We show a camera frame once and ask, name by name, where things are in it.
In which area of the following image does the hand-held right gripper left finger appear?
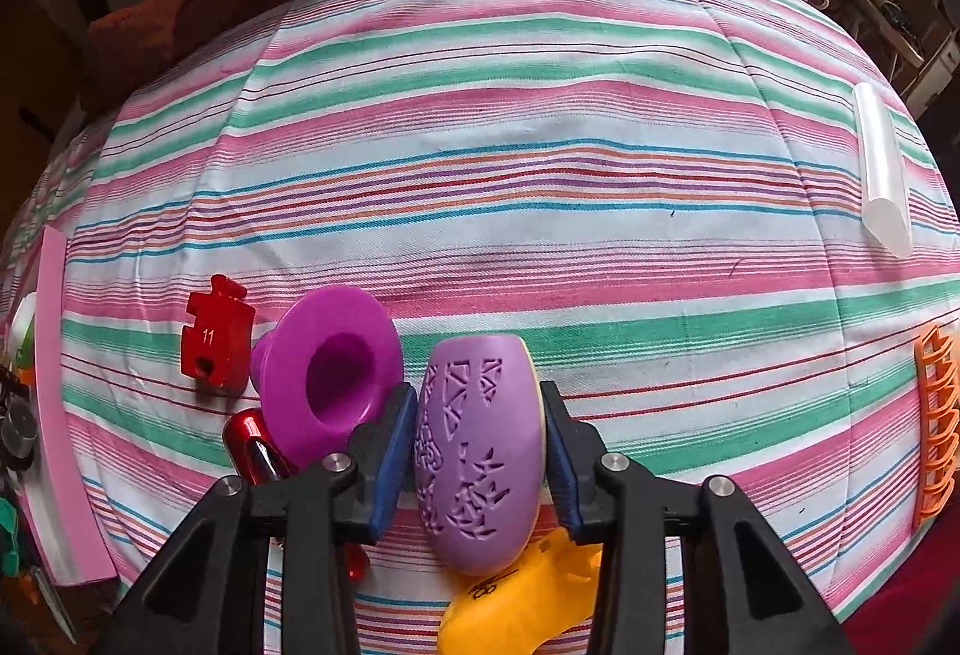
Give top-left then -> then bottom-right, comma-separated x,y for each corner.
112,381 -> 419,655

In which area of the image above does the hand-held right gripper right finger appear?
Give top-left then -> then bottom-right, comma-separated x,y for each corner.
538,381 -> 856,655

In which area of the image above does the purple patterned egg shell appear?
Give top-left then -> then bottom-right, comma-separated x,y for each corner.
414,334 -> 545,577

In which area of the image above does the magenta plastic funnel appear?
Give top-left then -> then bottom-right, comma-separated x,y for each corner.
251,286 -> 406,468

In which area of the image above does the red metallic capsule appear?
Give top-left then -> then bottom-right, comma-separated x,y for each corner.
223,409 -> 370,581

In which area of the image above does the yellow orange plastic object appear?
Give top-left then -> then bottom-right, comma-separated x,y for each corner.
437,524 -> 605,655

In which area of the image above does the red puzzle piece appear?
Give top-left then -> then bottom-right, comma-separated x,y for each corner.
180,276 -> 256,395

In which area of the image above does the white tray with pink rim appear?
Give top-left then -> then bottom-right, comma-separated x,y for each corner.
15,226 -> 119,585

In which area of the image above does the black grey cylindrical jar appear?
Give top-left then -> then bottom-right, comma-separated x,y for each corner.
0,400 -> 38,472

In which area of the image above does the green plastic flanged part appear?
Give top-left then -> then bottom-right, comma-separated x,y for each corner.
0,501 -> 22,577

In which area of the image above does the white green plastic device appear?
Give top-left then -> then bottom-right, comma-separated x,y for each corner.
7,293 -> 38,363

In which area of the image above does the striped bedsheet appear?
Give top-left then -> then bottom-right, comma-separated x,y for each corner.
0,0 -> 960,655

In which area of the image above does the dark red cloth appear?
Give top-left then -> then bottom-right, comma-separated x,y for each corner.
832,520 -> 960,655

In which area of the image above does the orange plastic comb rack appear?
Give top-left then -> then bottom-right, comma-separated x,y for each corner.
913,323 -> 960,537

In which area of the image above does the translucent white tube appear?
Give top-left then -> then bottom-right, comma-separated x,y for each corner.
853,82 -> 914,260

